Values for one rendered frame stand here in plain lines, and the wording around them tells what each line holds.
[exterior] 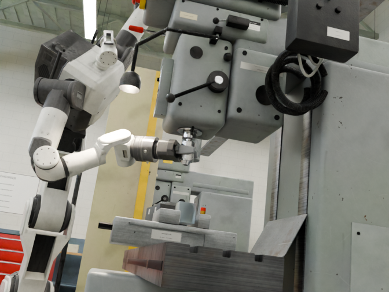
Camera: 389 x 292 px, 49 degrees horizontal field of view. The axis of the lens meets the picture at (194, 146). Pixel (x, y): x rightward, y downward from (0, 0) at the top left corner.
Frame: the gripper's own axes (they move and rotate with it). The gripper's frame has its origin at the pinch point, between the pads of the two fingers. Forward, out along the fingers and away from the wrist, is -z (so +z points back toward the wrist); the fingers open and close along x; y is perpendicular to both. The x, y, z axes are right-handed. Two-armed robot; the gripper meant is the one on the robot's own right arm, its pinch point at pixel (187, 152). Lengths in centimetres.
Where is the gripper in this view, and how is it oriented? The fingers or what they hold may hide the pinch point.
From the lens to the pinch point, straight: 144.7
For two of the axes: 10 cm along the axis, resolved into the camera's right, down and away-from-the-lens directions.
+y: -1.3, 9.5, -2.7
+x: 2.2, 2.9, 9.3
